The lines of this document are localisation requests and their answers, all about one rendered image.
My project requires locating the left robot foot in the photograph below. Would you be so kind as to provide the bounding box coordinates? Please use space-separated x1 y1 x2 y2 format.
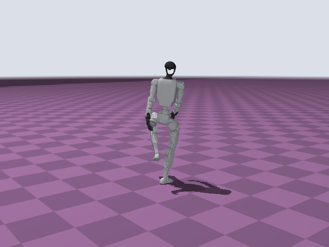
153 153 160 161

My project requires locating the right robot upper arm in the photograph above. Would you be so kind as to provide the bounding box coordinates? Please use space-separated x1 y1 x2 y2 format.
175 81 185 104

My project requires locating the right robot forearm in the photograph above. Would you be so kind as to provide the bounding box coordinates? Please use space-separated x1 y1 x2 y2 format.
173 101 182 114

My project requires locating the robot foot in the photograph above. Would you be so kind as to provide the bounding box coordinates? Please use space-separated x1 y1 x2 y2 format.
153 153 160 161
160 177 173 184

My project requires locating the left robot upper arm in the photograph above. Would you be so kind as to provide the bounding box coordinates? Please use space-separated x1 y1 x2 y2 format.
149 79 159 103

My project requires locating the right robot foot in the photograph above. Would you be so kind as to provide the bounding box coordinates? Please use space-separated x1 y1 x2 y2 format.
160 177 173 184

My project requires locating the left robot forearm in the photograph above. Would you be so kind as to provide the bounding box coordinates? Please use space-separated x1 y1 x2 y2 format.
145 97 153 117

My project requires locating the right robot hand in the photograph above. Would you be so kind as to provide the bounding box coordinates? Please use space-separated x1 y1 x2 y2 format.
171 112 178 119

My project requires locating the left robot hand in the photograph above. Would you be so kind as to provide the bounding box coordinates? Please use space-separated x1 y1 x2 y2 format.
145 113 153 131

